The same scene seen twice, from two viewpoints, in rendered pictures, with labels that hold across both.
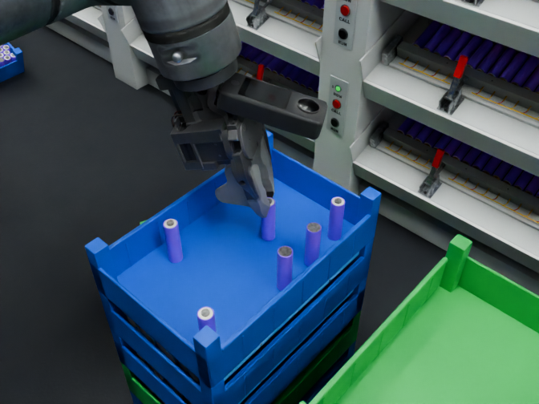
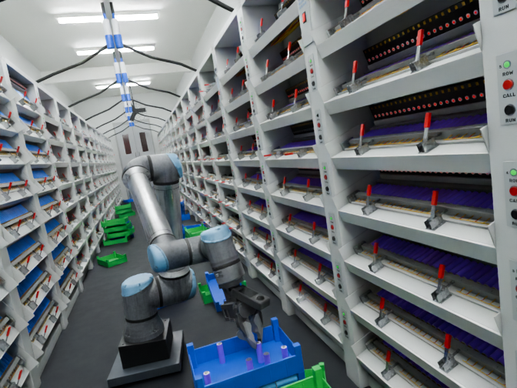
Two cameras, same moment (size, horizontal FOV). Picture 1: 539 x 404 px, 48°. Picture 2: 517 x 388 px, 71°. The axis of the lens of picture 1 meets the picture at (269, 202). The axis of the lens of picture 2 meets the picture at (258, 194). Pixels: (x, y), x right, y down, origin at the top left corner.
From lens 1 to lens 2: 0.66 m
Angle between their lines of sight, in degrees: 45
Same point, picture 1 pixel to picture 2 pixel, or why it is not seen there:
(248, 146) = (242, 312)
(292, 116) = (251, 300)
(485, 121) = (395, 332)
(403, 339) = not seen: outside the picture
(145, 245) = (213, 354)
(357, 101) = (351, 320)
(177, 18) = (216, 262)
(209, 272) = (230, 369)
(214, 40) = (228, 270)
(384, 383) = not seen: outside the picture
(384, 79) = (359, 309)
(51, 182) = not seen: hidden behind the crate
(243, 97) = (238, 292)
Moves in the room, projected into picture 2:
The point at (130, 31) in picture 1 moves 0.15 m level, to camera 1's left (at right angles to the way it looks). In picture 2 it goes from (285, 287) to (262, 285)
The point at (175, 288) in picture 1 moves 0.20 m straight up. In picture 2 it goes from (214, 372) to (202, 309)
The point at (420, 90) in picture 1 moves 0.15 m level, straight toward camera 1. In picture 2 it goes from (372, 316) to (348, 336)
